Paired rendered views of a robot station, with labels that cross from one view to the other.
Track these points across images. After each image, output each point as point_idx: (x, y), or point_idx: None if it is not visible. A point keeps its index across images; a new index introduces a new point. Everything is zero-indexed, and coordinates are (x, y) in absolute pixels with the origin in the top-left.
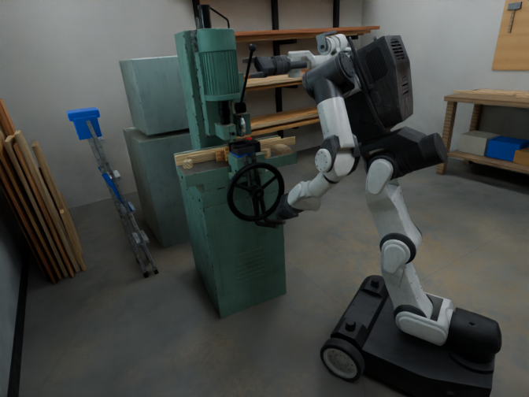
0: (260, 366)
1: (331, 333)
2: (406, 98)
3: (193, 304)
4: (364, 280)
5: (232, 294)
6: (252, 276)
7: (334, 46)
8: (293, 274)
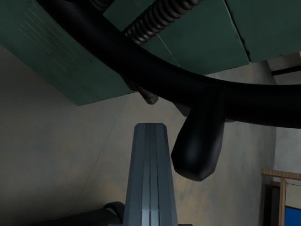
0: None
1: (24, 200)
2: None
3: None
4: (123, 209)
5: (2, 26)
6: (48, 53)
7: None
8: (115, 101)
